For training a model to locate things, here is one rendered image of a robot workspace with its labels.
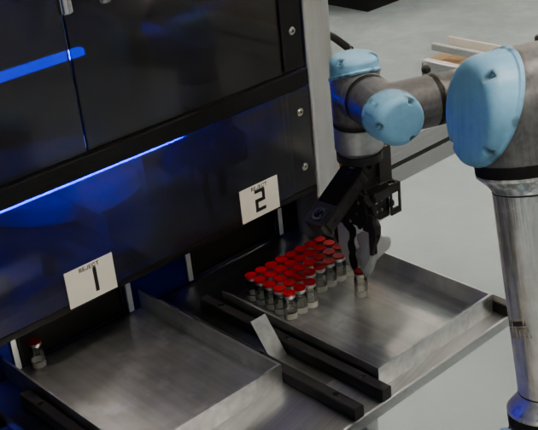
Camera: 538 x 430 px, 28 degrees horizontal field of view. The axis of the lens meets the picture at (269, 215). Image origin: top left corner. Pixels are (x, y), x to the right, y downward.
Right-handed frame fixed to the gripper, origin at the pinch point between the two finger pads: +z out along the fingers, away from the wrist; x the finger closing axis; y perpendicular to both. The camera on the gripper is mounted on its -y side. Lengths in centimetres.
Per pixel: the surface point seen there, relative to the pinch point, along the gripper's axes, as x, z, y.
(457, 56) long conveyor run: 54, 0, 92
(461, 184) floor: 131, 93, 190
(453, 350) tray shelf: -21.1, 5.4, -2.3
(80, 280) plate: 17.7, -9.7, -39.5
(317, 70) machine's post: 18.2, -26.7, 11.8
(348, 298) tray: 1.0, 5.1, -1.5
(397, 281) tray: -1.5, 5.1, 7.5
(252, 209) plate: 18.0, -7.7, -5.7
